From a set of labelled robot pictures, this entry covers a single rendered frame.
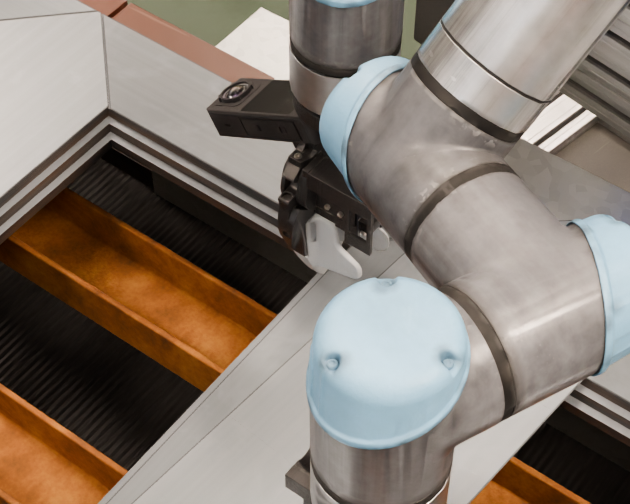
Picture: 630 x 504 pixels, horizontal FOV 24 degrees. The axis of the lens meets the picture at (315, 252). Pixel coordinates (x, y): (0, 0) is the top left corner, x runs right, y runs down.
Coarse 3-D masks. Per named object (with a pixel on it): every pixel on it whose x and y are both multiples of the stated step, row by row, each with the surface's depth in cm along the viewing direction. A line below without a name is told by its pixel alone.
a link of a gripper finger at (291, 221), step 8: (296, 184) 107; (288, 192) 107; (280, 200) 106; (288, 200) 106; (280, 208) 107; (288, 208) 107; (296, 208) 107; (304, 208) 108; (280, 216) 108; (288, 216) 107; (296, 216) 107; (304, 216) 108; (280, 224) 108; (288, 224) 108; (296, 224) 108; (304, 224) 109; (280, 232) 109; (288, 232) 108; (296, 232) 109; (304, 232) 110; (288, 240) 110; (296, 240) 111; (304, 240) 110; (296, 248) 112; (304, 248) 111
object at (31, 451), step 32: (0, 384) 124; (0, 416) 127; (32, 416) 123; (0, 448) 125; (32, 448) 125; (64, 448) 123; (0, 480) 123; (32, 480) 123; (64, 480) 123; (96, 480) 123
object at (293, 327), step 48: (96, 144) 128; (144, 144) 127; (48, 192) 125; (192, 192) 126; (240, 192) 123; (0, 240) 122; (336, 288) 116; (288, 336) 113; (240, 384) 110; (192, 432) 107; (624, 432) 109; (144, 480) 104
